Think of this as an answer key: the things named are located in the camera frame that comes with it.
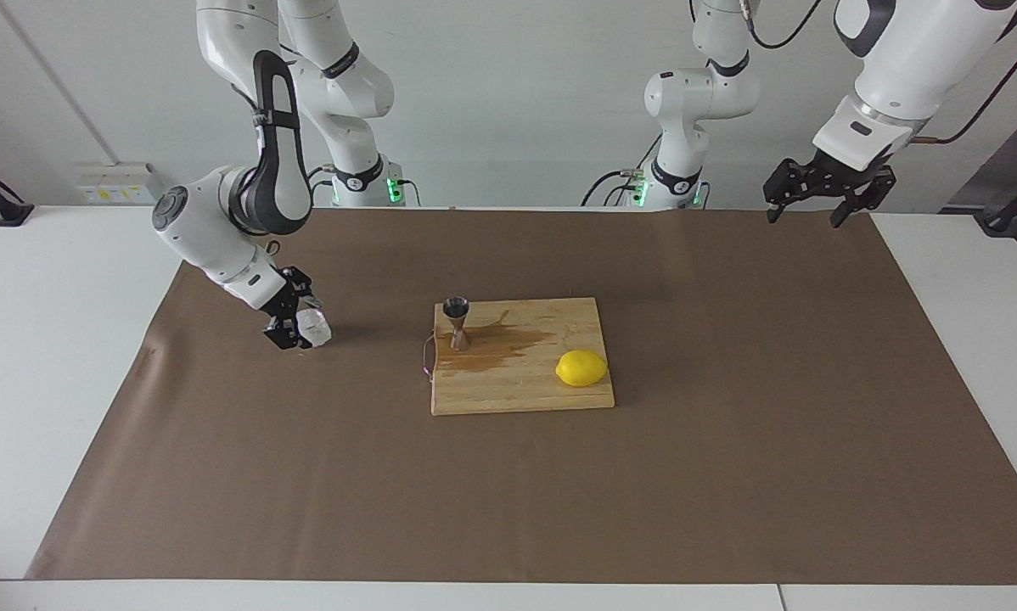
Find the white wall socket strip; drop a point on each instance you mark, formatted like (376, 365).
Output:
(101, 193)

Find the clear textured glass cup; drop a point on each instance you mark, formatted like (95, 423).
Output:
(317, 327)

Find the yellow lemon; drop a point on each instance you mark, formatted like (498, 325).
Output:
(581, 368)

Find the brown paper table mat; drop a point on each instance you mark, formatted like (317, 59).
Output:
(644, 475)

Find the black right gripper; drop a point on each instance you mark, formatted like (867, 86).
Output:
(286, 297)

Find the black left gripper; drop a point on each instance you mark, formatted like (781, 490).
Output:
(831, 180)

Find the dark grey panel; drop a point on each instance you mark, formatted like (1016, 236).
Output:
(1005, 153)

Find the wooden cutting board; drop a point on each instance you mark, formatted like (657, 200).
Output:
(508, 390)

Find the steel double jigger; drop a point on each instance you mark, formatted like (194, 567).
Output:
(456, 307)

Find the black clamp mount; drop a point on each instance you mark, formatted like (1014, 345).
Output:
(12, 212)
(997, 222)

